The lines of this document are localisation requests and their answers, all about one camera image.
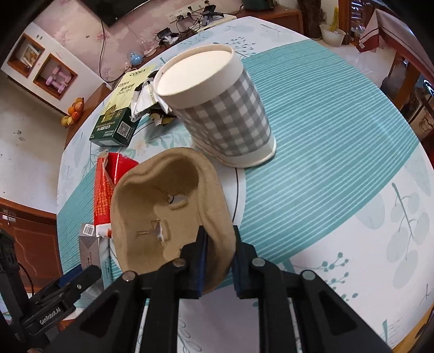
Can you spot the brown pulp cup holder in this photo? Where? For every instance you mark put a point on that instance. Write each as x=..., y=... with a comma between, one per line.
x=142, y=203

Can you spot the crumpled silver foil wrapper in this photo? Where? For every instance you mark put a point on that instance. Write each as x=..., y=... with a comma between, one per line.
x=145, y=98

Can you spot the silver carton box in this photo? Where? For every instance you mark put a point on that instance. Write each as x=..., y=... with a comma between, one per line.
x=90, y=251

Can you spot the white bucket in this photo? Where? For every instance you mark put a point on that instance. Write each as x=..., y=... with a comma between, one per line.
x=334, y=37

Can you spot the dark brown stand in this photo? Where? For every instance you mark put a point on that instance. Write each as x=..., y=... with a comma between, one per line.
x=310, y=17

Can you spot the black television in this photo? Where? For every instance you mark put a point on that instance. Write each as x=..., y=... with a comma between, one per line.
x=112, y=10

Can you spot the black adapter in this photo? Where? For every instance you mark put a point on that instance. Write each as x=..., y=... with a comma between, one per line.
x=165, y=35

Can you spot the fruit bowl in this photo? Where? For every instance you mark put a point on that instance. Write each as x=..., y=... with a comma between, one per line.
x=74, y=110

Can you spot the red snack packet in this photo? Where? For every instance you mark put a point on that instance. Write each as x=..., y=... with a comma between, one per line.
x=103, y=193

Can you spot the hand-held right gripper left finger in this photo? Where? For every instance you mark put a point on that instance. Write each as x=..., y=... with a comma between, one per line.
x=202, y=268

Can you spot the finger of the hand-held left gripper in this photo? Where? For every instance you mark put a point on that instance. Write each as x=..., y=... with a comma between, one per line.
x=86, y=276
x=69, y=276

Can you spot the framed picture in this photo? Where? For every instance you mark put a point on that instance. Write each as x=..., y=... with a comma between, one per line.
x=30, y=52

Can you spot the green cardboard box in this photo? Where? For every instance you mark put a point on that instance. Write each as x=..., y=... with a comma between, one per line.
x=112, y=115

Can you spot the small blue toy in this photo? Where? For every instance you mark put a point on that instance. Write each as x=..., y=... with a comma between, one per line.
x=134, y=58

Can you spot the teal patterned tablecloth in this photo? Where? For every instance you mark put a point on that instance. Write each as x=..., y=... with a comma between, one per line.
x=322, y=152

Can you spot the grey checked paper cup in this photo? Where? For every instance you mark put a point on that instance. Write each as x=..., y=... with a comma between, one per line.
x=223, y=112

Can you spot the dark green container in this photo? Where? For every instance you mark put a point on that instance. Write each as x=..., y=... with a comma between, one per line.
x=257, y=4

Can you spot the brown wooden cabinet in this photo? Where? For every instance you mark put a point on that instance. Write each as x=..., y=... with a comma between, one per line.
x=34, y=237

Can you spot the pink dumbbell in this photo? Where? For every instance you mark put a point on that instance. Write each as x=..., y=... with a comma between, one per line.
x=57, y=72
x=56, y=85

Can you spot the red white cloth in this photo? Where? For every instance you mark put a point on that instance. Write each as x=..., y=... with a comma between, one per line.
x=368, y=30

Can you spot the white power strip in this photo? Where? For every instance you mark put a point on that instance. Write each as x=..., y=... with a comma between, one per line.
x=179, y=16

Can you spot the white flat device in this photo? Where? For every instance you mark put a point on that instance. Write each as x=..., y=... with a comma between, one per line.
x=218, y=20

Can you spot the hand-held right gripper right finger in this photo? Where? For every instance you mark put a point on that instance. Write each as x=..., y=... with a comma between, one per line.
x=239, y=281

